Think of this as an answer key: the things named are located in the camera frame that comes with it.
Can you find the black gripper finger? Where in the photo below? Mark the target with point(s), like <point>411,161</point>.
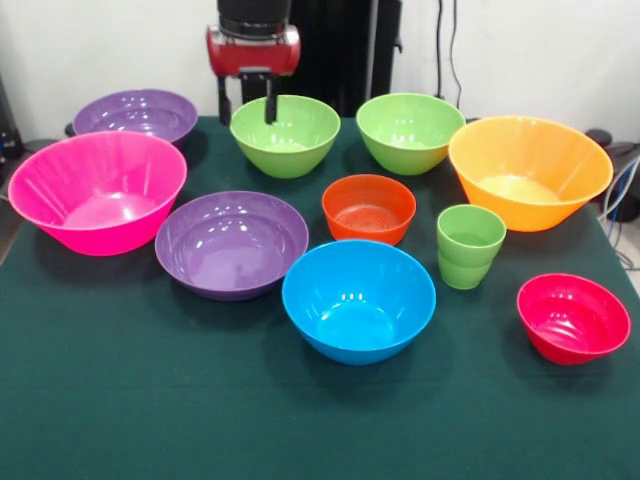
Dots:
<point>225,105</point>
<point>270,105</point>

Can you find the large pink bowl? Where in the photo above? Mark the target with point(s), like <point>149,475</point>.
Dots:
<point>95,200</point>

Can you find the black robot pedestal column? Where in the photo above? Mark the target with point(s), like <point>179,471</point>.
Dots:
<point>340,50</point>

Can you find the large orange bowl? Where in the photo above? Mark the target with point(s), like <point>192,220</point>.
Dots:
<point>530,170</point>

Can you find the small crimson bowl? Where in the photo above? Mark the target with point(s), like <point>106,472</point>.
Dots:
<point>570,325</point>

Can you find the blue bowl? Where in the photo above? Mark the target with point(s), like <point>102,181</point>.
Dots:
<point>357,320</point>

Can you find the small red-orange bowl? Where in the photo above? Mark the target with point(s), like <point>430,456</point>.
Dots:
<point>367,220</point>

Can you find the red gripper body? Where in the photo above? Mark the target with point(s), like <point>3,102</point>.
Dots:
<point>255,55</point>

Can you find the green bowl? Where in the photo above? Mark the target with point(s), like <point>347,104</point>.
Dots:
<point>410,140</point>
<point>285,155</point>

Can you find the green cup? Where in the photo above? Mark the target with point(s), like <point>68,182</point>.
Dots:
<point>467,265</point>

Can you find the purple bowl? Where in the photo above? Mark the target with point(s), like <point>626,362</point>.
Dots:
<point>135,117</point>
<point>230,250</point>

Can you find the dark green table cloth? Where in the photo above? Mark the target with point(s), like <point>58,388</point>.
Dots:
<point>150,400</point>

